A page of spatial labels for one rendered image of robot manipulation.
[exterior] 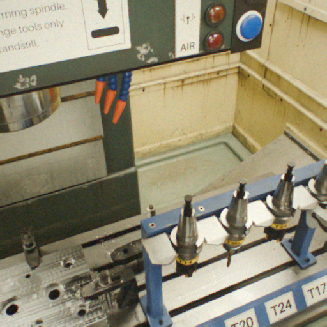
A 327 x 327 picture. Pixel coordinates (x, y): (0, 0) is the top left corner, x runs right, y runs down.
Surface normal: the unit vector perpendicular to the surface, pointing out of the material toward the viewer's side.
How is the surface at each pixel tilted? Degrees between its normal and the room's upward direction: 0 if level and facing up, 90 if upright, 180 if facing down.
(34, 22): 90
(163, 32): 90
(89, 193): 90
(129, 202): 90
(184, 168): 0
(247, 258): 0
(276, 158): 25
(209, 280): 0
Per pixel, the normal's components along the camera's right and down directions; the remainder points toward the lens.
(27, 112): 0.62, 0.49
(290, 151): -0.39, -0.60
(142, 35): 0.40, 0.58
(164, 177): -0.02, -0.77
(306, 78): -0.92, 0.25
